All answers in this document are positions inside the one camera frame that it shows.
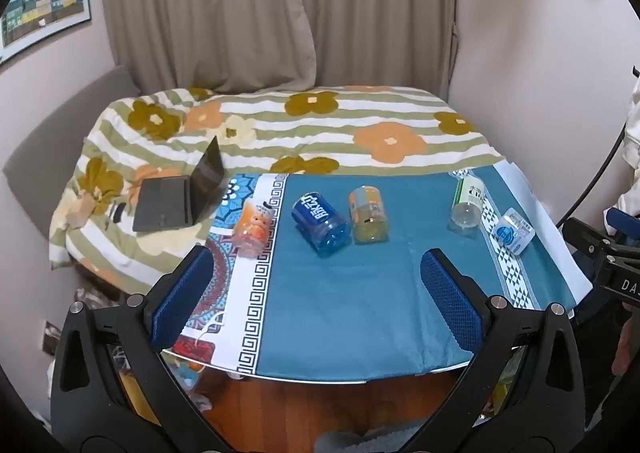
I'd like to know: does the pink orange label plastic cup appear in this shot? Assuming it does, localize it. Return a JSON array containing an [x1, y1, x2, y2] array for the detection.
[[231, 198, 276, 259]]

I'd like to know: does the framed wall poster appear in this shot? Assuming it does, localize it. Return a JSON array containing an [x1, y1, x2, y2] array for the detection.
[[0, 0, 93, 66]]

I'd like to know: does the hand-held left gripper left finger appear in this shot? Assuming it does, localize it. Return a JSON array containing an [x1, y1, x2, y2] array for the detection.
[[50, 245, 226, 453]]

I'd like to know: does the yellow orange label plastic cup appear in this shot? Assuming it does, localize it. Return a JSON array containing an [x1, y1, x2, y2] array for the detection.
[[348, 186, 391, 245]]

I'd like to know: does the grey upholstered headboard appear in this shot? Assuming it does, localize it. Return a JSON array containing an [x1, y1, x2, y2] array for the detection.
[[2, 64, 143, 234]]

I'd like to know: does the teal patterned tablecloth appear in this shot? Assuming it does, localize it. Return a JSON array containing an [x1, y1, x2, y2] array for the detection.
[[172, 168, 593, 381]]

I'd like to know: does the green label clear plastic cup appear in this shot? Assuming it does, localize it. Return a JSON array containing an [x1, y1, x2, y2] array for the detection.
[[450, 176, 487, 236]]

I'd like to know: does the white blue label plastic cup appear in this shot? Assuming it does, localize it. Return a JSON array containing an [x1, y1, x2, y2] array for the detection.
[[490, 207, 535, 255]]

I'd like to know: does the small photo card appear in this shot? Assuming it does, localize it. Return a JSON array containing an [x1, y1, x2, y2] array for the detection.
[[39, 320, 63, 356]]

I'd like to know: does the dark grey laptop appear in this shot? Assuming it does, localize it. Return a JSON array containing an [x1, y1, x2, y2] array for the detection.
[[132, 136, 226, 233]]

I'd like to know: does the floral striped blanket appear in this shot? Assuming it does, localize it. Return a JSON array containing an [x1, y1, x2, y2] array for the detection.
[[47, 86, 503, 294]]

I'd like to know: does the beige curtain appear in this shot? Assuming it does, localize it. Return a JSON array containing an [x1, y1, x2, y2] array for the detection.
[[100, 0, 458, 96]]

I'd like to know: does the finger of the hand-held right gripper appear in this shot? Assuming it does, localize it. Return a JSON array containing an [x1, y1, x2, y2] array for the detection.
[[602, 206, 640, 240]]

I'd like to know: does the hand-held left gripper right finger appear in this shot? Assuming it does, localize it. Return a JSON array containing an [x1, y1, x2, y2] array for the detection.
[[400, 248, 587, 453]]

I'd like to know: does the grey fluffy cloth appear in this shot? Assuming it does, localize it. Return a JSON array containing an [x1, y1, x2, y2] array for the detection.
[[315, 425, 426, 453]]

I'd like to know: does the white garment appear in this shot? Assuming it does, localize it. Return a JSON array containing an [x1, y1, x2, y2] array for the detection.
[[622, 78, 640, 169]]

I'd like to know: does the black cable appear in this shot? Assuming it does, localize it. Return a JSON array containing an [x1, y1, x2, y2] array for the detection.
[[555, 108, 640, 229]]

